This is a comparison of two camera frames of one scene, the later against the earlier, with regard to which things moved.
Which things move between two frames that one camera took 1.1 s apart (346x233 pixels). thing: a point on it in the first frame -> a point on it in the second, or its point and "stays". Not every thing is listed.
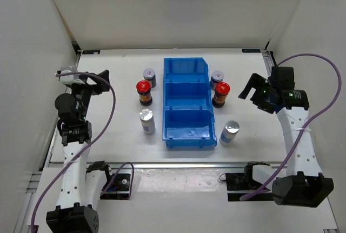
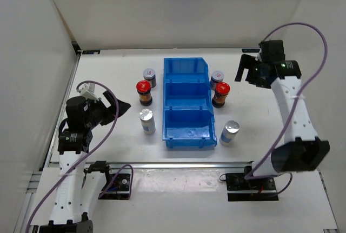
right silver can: (229, 132) stays
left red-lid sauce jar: (143, 87) stays
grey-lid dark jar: (149, 74) stays
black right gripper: (257, 82) -> (246, 61)
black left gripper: (95, 89) -> (108, 111)
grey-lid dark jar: (217, 77) stays
